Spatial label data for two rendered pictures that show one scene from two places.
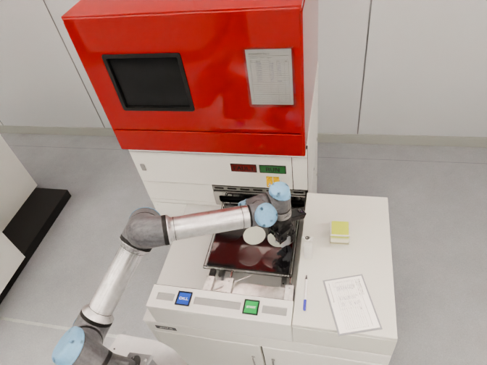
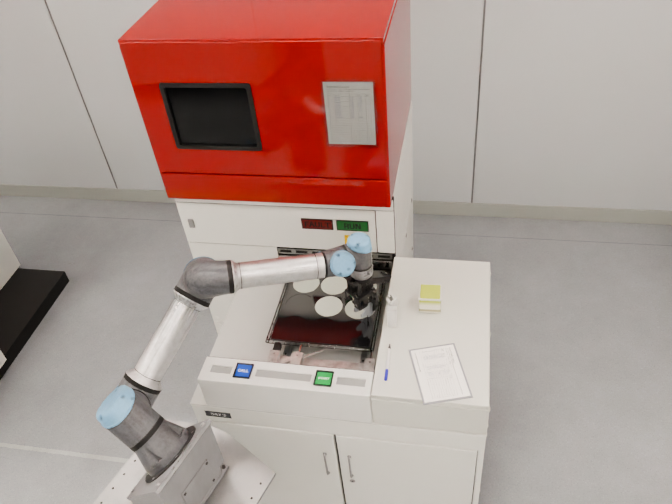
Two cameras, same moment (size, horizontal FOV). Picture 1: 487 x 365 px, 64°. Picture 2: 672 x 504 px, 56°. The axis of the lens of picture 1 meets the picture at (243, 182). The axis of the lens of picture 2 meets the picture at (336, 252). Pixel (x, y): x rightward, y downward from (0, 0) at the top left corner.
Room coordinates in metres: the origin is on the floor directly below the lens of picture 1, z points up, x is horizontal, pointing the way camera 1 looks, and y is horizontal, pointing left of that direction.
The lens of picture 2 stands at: (-0.56, 0.06, 2.55)
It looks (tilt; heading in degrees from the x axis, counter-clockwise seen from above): 41 degrees down; 356
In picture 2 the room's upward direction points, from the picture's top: 7 degrees counter-clockwise
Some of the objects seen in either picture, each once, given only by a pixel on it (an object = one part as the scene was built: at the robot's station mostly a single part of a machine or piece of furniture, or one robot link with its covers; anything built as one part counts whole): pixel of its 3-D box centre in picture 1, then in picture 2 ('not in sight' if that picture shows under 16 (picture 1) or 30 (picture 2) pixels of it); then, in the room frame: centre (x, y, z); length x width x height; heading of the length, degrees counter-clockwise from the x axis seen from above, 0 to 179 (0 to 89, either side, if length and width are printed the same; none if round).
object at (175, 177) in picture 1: (219, 177); (287, 237); (1.31, 0.11, 1.02); 0.82 x 0.03 x 0.40; 71
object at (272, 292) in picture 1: (248, 294); (319, 371); (0.78, 0.06, 0.87); 0.36 x 0.08 x 0.03; 71
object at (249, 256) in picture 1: (254, 235); (328, 306); (1.04, 0.00, 0.90); 0.34 x 0.34 x 0.01; 71
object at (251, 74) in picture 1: (217, 43); (288, 75); (1.61, 0.00, 1.52); 0.81 x 0.75 x 0.59; 71
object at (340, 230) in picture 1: (339, 232); (430, 298); (0.90, -0.34, 1.00); 0.07 x 0.07 x 0.07; 73
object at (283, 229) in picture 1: (281, 225); (361, 288); (0.95, -0.12, 1.05); 0.09 x 0.08 x 0.12; 121
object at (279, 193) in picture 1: (279, 198); (358, 251); (0.95, -0.12, 1.21); 0.09 x 0.08 x 0.11; 102
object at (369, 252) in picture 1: (344, 263); (436, 336); (0.82, -0.34, 0.89); 0.62 x 0.35 x 0.14; 161
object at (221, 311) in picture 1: (221, 311); (287, 389); (0.71, 0.17, 0.89); 0.55 x 0.09 x 0.14; 71
